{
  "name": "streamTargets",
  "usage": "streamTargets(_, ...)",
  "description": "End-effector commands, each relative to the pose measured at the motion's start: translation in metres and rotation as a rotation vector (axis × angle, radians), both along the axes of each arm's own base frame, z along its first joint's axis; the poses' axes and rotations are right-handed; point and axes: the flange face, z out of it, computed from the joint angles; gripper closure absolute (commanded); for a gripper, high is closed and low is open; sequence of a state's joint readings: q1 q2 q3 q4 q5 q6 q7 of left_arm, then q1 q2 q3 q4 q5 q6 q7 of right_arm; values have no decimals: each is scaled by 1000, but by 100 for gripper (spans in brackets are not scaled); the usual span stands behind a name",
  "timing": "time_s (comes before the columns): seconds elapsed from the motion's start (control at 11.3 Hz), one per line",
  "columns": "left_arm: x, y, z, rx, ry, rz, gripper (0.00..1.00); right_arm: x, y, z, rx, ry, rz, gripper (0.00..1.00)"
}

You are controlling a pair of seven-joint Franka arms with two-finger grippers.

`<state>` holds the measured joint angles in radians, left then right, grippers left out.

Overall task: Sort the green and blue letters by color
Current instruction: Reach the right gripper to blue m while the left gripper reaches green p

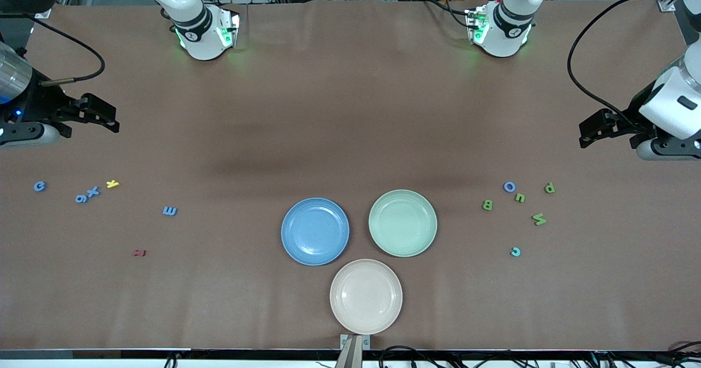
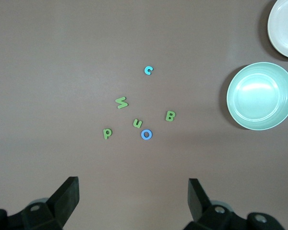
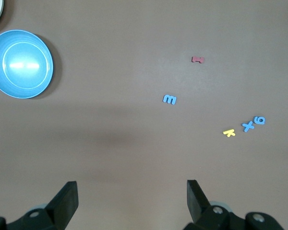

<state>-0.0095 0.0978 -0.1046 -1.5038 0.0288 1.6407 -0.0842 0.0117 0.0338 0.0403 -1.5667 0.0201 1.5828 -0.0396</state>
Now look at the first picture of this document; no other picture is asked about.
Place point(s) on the light green plate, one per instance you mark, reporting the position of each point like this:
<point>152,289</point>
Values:
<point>403,223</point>

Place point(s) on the metal mounting bracket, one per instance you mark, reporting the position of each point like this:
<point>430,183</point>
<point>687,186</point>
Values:
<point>355,341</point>

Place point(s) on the beige plate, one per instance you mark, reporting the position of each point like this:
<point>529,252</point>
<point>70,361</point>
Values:
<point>366,297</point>

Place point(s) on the blue letter O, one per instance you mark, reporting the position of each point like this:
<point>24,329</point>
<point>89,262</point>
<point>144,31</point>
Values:
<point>505,187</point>

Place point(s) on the blue plate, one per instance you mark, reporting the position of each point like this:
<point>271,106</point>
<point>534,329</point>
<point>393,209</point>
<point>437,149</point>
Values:
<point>315,231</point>

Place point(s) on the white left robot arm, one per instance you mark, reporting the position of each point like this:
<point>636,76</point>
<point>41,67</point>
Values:
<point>509,23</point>

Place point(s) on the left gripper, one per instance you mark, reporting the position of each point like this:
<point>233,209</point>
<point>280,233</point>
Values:
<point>631,113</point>

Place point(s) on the blue letter G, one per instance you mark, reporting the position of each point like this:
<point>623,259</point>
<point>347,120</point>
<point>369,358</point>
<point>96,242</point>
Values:
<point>36,187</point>

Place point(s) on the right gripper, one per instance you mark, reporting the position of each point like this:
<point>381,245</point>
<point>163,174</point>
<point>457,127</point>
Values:
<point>45,102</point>

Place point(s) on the yellow letter K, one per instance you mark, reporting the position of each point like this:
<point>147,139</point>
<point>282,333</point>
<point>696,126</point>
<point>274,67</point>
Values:
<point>112,183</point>

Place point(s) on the green letter B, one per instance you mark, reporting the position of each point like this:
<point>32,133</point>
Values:
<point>487,205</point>

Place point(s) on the teal letter C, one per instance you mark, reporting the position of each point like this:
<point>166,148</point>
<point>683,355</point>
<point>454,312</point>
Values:
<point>518,251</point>

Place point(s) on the blue letter E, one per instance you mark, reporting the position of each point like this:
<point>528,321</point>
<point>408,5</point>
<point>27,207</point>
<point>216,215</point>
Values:
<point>170,211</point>

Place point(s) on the aluminium frame corner bracket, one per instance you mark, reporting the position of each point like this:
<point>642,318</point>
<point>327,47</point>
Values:
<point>667,4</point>
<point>42,13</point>

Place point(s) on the brown table cover sheet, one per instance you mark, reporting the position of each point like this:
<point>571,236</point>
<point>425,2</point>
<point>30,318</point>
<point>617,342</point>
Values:
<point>350,110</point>

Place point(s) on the blue number 9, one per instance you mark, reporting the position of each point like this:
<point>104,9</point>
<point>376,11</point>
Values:
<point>81,199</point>

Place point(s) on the blue letter X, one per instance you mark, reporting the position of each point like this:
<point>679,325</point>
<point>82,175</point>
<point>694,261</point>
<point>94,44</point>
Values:
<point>93,191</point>

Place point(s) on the green letter P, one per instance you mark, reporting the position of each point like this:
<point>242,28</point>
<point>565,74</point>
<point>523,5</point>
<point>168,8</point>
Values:
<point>549,188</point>

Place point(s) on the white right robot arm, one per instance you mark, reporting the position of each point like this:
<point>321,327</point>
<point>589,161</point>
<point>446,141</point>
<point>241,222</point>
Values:
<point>191,6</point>

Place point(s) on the green letter M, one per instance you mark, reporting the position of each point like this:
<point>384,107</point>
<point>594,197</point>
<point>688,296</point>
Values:
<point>539,219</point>

